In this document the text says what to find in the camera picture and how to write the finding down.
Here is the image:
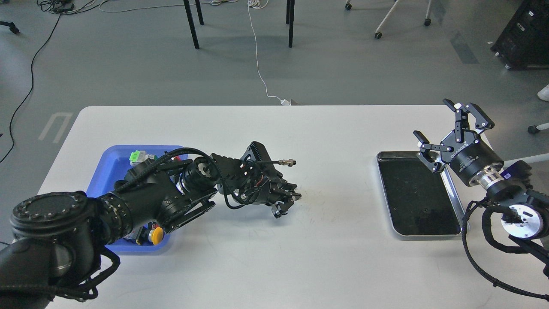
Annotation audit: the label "yellow push button switch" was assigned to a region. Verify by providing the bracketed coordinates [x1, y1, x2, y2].
[147, 227, 165, 246]

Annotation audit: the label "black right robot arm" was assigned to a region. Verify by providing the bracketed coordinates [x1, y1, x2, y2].
[413, 99, 548, 300]

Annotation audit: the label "white cable on floor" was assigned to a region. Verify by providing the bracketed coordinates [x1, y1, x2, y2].
[247, 0, 284, 103]

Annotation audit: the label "blue plastic tray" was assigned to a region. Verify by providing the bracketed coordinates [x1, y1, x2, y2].
[86, 145, 181, 255]

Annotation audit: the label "green terminal connector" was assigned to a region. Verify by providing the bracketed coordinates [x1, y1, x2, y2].
[129, 151, 146, 167]

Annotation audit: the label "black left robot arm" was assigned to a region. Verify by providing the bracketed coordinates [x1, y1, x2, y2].
[1, 141, 301, 309]

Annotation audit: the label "black equipment case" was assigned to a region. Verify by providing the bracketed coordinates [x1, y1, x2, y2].
[490, 0, 549, 70]

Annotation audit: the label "silver metal tray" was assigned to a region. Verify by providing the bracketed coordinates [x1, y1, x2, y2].
[376, 151, 464, 240]

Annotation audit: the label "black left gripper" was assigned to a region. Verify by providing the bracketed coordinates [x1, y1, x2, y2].
[240, 172, 302, 218]

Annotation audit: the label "black cable on floor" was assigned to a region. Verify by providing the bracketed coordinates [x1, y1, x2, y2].
[0, 0, 100, 163]

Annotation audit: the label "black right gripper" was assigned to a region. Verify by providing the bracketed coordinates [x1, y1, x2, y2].
[413, 99, 504, 187]

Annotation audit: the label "white rolling chair base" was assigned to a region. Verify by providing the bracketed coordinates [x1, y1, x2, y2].
[344, 0, 433, 39]

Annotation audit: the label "black table legs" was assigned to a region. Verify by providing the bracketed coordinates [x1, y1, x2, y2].
[183, 0, 296, 49]

